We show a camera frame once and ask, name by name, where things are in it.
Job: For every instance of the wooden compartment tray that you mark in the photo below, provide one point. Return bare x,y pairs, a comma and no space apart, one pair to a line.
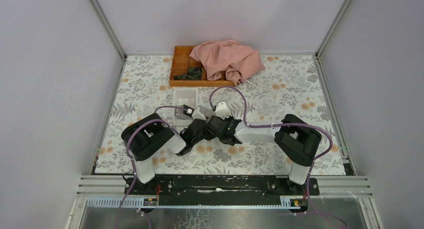
181,63

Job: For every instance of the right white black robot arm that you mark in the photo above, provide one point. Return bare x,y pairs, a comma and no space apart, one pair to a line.
298,140

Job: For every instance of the white plastic card box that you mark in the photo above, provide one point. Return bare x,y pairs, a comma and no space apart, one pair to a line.
184,96

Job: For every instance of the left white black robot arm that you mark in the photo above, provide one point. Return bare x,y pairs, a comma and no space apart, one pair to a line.
151,134

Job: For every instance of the pink cloth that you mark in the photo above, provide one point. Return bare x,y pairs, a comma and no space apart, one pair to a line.
228,58

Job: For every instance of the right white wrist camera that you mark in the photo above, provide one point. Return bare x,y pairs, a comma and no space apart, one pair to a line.
222,110

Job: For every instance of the dark green crumpled item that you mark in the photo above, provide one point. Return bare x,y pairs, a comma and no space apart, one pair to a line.
192,74

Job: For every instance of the white slotted cable duct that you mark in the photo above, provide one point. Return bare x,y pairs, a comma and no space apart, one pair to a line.
283,203

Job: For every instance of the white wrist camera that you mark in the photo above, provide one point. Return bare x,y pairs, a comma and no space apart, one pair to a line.
222,110
197,113

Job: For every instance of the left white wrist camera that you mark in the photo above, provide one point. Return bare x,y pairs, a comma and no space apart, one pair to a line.
197,113

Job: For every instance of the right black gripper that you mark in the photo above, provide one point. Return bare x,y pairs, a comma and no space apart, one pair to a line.
229,119

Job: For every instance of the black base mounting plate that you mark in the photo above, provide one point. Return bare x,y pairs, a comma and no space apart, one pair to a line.
221,189

